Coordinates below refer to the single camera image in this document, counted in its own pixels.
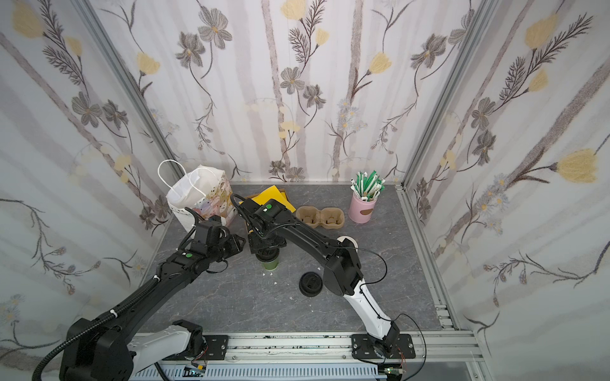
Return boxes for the brown pulp cup carrier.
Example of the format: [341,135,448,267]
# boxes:
[295,206,346,230]

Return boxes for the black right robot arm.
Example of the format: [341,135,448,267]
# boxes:
[230,194,407,358]

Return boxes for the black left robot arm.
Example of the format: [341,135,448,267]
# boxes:
[32,215,246,380]

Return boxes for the black cup lid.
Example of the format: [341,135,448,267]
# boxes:
[255,249,280,263]

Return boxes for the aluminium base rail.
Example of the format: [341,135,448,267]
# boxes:
[128,330,487,381]

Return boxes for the cartoon print paper bag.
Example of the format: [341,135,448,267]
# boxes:
[157,160,237,230]

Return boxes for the black paper cup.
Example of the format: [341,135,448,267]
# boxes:
[337,236,358,249]

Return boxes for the black plastic cup lids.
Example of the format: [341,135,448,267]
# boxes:
[299,271,323,298]

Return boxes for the green paper cup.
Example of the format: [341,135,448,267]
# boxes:
[261,258,279,271]

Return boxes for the yellow paper napkins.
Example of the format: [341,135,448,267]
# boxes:
[232,186,296,218]

